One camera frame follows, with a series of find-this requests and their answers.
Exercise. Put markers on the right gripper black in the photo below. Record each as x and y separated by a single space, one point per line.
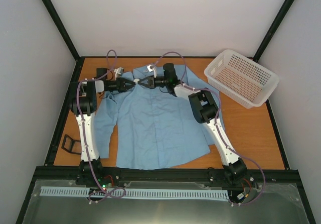
151 85

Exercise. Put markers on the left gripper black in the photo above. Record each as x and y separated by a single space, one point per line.
120 85

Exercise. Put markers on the round pink brooch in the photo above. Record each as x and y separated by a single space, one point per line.
136 81

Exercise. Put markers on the light blue button shirt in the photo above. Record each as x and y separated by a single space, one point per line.
155 129

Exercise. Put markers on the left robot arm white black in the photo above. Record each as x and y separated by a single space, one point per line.
83 104

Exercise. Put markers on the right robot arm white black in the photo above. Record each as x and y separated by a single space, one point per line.
206 112

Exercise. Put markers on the open black brooch box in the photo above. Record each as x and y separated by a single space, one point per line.
71 145

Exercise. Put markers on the left red green controller board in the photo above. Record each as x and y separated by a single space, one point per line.
106 182

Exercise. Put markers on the white perforated plastic basket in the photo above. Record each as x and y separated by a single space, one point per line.
241 79

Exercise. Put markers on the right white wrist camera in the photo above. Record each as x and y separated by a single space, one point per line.
152 69

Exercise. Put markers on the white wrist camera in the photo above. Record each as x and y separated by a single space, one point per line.
152 69
118 72

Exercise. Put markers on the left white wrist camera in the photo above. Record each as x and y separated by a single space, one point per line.
118 72

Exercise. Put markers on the left black frame post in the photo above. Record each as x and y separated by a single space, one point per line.
61 28

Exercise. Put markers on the black frame post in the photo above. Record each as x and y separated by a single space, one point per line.
61 28
285 7

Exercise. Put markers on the light blue slotted cable duct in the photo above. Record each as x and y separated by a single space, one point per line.
134 193

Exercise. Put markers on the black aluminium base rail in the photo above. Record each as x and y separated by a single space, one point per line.
120 176

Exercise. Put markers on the right controller board with wires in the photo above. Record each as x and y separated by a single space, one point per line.
242 194

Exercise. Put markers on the right black frame post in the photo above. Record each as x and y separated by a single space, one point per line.
285 7

